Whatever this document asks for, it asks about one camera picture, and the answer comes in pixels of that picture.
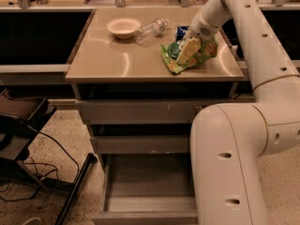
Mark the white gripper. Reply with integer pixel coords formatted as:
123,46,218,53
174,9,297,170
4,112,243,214
176,10,220,64

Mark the green rice chip bag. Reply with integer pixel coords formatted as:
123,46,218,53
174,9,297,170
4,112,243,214
161,38,218,74

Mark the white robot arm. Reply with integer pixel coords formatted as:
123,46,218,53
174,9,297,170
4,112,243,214
189,0,300,225

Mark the grey drawer cabinet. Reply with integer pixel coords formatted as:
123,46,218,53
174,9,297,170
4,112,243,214
65,6,251,167

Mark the middle drawer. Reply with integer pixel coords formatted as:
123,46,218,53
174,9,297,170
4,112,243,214
90,135,189,154

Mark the top drawer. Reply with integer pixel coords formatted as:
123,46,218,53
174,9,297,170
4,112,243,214
76,99,216,125

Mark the open bottom drawer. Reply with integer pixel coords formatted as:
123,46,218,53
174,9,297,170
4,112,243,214
92,154,198,225

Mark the blue pepsi can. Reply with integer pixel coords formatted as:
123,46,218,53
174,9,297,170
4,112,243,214
175,26,188,40

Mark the clear plastic water bottle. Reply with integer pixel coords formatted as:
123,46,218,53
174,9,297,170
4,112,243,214
134,18,169,44

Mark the white paper bowl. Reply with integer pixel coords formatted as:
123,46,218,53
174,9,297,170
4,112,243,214
106,18,142,39

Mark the black metal leg bar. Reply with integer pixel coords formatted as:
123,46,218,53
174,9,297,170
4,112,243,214
54,153,98,225

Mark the dark chair with tray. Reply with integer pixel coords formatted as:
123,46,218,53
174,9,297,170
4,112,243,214
0,89,56,191

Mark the black floor cable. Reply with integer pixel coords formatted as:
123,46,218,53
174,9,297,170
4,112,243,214
0,125,81,203

